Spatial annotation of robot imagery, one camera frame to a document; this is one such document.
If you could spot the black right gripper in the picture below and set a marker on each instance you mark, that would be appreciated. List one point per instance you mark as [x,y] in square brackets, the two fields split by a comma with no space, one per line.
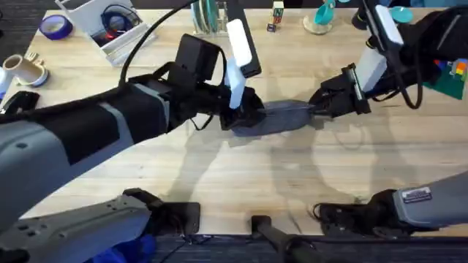
[343,95]

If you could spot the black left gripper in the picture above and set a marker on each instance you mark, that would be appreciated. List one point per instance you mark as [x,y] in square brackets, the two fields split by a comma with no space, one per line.
[194,87]

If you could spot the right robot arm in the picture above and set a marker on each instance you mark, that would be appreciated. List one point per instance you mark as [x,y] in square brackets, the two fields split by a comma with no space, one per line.
[431,204]

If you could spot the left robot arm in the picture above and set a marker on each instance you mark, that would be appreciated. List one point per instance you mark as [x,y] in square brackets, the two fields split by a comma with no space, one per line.
[36,153]

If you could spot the black left wrist plate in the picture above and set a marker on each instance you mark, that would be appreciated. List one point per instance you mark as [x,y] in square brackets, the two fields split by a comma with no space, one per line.
[252,55]

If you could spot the teal cup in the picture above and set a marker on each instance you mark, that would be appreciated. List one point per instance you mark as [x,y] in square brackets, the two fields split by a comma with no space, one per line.
[323,14]

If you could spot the stack of toy blocks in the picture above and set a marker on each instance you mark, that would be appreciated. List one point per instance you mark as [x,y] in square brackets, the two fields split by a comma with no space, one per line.
[276,14]

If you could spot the teal plate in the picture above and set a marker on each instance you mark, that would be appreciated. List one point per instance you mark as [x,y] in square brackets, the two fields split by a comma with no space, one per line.
[210,16]

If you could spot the teal bowl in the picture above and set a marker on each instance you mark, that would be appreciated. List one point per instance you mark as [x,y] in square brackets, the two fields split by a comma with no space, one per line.
[401,15]

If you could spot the green board with toy blocks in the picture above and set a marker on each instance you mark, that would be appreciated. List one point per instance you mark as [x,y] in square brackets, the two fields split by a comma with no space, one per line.
[448,84]

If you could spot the blue cloth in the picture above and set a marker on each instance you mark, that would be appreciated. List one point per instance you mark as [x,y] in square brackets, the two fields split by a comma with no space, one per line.
[128,252]

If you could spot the purple tape roll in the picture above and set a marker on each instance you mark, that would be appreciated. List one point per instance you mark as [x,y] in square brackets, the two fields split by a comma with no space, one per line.
[55,33]

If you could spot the beige cardboard tape roll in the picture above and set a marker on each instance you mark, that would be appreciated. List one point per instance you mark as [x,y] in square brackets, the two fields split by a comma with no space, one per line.
[23,69]

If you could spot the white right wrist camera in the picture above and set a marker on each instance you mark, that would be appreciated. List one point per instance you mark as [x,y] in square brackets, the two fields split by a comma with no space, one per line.
[371,69]

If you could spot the black stand post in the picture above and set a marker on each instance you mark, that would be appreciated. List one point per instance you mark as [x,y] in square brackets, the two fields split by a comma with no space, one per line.
[278,237]

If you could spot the black rail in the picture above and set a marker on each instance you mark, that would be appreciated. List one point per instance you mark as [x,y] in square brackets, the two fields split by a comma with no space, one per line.
[384,252]

